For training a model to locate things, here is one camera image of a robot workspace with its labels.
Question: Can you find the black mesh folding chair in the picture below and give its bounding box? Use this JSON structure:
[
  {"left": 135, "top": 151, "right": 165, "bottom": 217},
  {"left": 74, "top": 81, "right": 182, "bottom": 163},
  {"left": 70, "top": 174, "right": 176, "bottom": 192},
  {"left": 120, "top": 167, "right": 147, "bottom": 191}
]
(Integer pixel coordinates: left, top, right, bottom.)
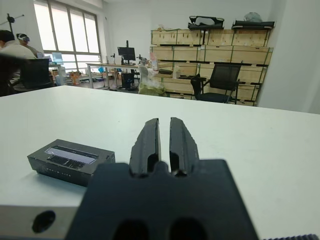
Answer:
[{"left": 190, "top": 60, "right": 244, "bottom": 105}]

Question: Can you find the pink white carton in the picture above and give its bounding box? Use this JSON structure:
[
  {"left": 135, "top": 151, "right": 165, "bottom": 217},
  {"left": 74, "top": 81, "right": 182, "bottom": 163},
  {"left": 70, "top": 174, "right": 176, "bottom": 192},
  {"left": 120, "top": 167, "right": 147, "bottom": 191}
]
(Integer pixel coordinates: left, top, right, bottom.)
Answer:
[{"left": 149, "top": 51, "right": 159, "bottom": 71}]

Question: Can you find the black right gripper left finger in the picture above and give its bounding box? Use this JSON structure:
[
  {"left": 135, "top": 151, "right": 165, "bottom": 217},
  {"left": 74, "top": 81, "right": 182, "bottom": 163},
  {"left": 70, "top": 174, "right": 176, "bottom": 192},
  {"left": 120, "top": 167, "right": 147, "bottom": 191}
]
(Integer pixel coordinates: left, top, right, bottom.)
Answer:
[{"left": 129, "top": 117, "right": 162, "bottom": 177}]

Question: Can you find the black computer monitor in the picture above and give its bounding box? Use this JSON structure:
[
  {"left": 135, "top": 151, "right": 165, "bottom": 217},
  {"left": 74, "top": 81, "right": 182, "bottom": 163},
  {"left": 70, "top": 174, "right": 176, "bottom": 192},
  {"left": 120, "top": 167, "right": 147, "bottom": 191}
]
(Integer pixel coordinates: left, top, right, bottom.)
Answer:
[{"left": 117, "top": 40, "right": 137, "bottom": 65}]

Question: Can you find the person in beige jacket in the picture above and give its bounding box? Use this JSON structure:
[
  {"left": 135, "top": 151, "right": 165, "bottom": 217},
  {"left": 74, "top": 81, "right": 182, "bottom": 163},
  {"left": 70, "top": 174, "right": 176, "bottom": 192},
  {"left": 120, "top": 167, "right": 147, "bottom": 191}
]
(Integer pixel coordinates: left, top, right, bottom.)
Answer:
[{"left": 0, "top": 29, "right": 37, "bottom": 60}]

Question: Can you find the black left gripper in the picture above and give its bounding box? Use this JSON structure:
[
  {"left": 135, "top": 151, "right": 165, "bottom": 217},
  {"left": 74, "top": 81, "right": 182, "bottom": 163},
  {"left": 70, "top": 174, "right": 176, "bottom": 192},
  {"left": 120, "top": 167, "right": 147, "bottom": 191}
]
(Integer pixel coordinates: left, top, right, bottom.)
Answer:
[{"left": 0, "top": 52, "right": 25, "bottom": 98}]

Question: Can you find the black computer tower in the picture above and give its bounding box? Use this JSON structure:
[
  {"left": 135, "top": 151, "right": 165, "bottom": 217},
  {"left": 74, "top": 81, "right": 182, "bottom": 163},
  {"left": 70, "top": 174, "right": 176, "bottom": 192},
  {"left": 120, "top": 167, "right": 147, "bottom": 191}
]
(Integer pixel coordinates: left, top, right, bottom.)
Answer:
[{"left": 121, "top": 72, "right": 137, "bottom": 90}]

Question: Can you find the grey wrapped bundle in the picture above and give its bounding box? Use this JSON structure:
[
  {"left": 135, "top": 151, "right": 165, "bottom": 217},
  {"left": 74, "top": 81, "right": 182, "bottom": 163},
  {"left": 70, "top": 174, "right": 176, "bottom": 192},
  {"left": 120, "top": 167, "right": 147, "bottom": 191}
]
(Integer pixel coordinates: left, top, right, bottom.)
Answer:
[{"left": 243, "top": 11, "right": 263, "bottom": 23}]

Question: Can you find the black padded case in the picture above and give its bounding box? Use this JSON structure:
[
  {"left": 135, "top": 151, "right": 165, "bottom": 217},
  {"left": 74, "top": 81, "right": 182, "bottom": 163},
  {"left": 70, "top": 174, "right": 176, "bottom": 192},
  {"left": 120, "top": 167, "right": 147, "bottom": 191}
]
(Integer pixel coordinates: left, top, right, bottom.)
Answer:
[{"left": 187, "top": 15, "right": 225, "bottom": 31}]

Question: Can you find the black flat case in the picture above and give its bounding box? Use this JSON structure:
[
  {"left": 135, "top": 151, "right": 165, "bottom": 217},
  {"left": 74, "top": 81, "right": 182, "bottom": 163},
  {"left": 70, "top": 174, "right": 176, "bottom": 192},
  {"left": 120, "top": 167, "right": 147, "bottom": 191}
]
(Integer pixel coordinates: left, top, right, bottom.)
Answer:
[{"left": 231, "top": 19, "right": 275, "bottom": 30}]

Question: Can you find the person wearing headset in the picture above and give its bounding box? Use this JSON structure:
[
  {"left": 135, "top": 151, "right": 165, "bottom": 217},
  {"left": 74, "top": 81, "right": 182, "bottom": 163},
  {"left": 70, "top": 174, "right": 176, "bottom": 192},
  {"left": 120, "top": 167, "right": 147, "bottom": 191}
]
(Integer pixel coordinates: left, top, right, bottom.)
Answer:
[{"left": 16, "top": 33, "right": 45, "bottom": 58}]

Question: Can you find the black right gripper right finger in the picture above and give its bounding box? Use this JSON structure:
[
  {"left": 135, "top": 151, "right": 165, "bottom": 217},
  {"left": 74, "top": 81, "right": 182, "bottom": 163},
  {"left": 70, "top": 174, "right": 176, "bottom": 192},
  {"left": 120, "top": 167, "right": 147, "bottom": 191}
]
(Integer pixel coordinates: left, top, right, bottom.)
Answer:
[{"left": 168, "top": 116, "right": 200, "bottom": 176}]

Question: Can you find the large window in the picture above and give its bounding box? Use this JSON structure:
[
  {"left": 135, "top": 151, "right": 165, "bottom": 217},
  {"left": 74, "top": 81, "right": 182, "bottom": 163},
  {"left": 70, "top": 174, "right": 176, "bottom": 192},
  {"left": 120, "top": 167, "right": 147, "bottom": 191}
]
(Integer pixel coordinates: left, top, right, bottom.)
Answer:
[{"left": 33, "top": 0, "right": 102, "bottom": 72}]

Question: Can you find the black printed box lid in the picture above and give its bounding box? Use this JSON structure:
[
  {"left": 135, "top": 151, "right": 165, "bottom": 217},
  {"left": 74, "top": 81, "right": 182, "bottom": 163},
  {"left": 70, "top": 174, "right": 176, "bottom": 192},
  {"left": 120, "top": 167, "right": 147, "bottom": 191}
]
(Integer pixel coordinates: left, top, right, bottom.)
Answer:
[{"left": 26, "top": 138, "right": 116, "bottom": 188}]

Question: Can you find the black light stand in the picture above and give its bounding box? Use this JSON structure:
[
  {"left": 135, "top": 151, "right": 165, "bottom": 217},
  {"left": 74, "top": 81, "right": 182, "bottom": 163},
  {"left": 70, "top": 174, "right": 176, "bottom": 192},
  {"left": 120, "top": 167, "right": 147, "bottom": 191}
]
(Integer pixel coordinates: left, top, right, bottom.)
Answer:
[{"left": 0, "top": 13, "right": 25, "bottom": 32}]

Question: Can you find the black office chair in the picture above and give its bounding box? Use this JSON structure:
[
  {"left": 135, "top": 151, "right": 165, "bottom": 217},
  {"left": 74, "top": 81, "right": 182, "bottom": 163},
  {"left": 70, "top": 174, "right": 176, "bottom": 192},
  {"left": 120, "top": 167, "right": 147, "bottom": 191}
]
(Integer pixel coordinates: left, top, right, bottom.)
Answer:
[{"left": 14, "top": 57, "right": 53, "bottom": 90}]

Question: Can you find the long wooden top desk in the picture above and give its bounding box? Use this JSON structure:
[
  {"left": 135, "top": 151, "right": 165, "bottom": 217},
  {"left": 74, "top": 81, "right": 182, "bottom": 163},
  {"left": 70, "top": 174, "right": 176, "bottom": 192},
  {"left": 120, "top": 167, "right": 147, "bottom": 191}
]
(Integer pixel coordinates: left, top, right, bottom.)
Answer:
[{"left": 86, "top": 62, "right": 143, "bottom": 90}]

